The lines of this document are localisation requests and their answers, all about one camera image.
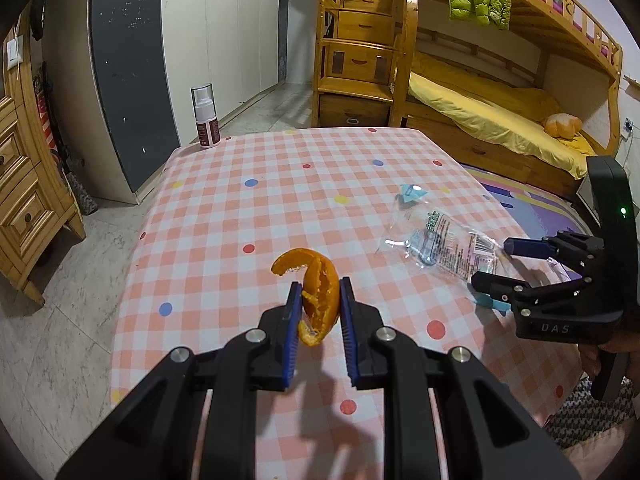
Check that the wooden cabinet with drawers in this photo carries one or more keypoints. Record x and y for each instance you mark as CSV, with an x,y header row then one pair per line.
x,y
25,200

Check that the white nightstand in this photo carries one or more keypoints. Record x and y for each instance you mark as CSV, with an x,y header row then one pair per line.
x,y
582,192

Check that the wooden stair drawers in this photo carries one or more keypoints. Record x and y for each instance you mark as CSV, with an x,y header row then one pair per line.
x,y
357,60

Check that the person's right leg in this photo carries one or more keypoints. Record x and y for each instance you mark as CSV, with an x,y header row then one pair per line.
x,y
580,415

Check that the white wall socket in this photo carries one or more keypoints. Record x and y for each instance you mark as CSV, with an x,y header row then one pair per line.
x,y
629,127

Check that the wooden bunk bed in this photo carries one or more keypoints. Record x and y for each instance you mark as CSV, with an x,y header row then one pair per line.
x,y
545,20

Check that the pink checkered tablecloth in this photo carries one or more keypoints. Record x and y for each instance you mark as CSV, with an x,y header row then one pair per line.
x,y
240,220

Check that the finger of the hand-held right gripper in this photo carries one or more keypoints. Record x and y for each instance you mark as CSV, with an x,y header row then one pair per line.
x,y
540,297
525,248

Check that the black hanging cloth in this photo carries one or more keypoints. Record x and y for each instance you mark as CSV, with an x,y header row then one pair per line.
x,y
37,20

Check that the small blue plastic piece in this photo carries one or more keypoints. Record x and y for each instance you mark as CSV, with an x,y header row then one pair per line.
x,y
412,194

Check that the white and grey wardrobe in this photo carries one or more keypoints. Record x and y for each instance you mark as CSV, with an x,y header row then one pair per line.
x,y
200,35

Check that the orange plush pillow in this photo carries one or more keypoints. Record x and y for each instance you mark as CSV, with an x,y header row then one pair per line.
x,y
562,125

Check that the orange peel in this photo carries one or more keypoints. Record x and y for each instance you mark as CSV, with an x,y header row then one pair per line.
x,y
320,285

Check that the purple patterned rug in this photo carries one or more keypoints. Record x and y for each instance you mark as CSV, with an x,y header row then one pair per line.
x,y
540,210

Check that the yellow bedsheet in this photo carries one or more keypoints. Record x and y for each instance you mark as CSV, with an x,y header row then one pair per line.
x,y
475,115

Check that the clear plastic packet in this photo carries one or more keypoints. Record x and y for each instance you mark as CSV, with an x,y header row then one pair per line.
x,y
440,240

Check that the person's right hand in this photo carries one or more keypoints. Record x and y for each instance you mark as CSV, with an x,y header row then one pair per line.
x,y
590,357

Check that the white spray bottle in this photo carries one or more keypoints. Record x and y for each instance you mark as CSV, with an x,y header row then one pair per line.
x,y
205,120

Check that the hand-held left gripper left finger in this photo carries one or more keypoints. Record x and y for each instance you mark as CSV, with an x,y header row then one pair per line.
x,y
292,340

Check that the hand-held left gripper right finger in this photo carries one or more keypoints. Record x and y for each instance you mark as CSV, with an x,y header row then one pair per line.
x,y
350,345

